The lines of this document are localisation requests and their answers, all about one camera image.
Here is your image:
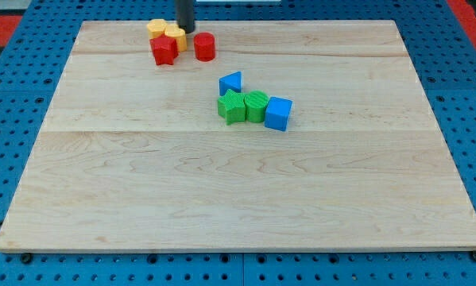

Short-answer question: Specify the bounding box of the yellow hexagon block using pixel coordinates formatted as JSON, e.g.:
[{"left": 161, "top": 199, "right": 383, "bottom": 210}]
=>
[{"left": 146, "top": 19, "right": 168, "bottom": 40}]

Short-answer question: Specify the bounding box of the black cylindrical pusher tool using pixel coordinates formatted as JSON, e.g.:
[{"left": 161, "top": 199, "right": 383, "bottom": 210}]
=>
[{"left": 174, "top": 0, "right": 195, "bottom": 34}]

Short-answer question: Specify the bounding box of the yellow heart block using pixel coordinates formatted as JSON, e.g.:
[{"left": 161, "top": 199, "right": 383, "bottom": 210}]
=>
[{"left": 164, "top": 24, "right": 188, "bottom": 52}]

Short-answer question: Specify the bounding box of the blue triangle block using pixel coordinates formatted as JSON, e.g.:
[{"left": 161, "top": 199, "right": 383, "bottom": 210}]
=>
[{"left": 219, "top": 71, "right": 242, "bottom": 96}]

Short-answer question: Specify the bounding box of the green cylinder block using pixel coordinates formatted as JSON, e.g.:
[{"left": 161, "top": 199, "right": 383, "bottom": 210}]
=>
[{"left": 244, "top": 91, "right": 269, "bottom": 123}]

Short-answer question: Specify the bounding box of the green star block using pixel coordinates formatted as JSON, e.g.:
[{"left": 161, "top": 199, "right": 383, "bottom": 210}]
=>
[{"left": 217, "top": 89, "right": 246, "bottom": 126}]

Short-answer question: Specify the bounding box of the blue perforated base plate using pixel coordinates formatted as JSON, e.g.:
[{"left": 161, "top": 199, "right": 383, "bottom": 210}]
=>
[{"left": 0, "top": 0, "right": 476, "bottom": 285}]

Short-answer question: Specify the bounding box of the red star block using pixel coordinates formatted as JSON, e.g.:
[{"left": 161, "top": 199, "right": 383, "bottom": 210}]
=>
[{"left": 149, "top": 35, "right": 179, "bottom": 65}]

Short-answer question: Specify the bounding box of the light wooden board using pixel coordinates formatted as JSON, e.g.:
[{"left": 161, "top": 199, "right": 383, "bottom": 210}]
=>
[{"left": 0, "top": 20, "right": 476, "bottom": 253}]

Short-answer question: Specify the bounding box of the blue cube block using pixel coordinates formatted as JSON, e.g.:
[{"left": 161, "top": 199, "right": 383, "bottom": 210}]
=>
[{"left": 264, "top": 97, "right": 292, "bottom": 131}]

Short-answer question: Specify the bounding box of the red cylinder block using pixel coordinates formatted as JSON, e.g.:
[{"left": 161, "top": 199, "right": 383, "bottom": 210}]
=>
[{"left": 193, "top": 32, "right": 216, "bottom": 62}]

